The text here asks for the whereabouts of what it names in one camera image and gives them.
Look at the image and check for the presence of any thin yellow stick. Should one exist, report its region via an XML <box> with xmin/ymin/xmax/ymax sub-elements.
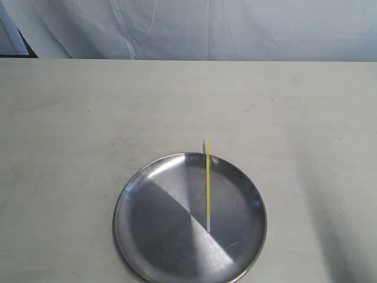
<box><xmin>206</xmin><ymin>141</ymin><xmax>211</xmax><ymax>233</ymax></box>

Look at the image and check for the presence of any round stainless steel plate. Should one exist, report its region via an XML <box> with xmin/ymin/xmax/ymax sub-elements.
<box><xmin>113</xmin><ymin>152</ymin><xmax>267</xmax><ymax>282</ymax></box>

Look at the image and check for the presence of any white backdrop cloth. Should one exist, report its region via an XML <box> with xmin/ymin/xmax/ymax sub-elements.
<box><xmin>2</xmin><ymin>1</ymin><xmax>376</xmax><ymax>61</ymax></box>

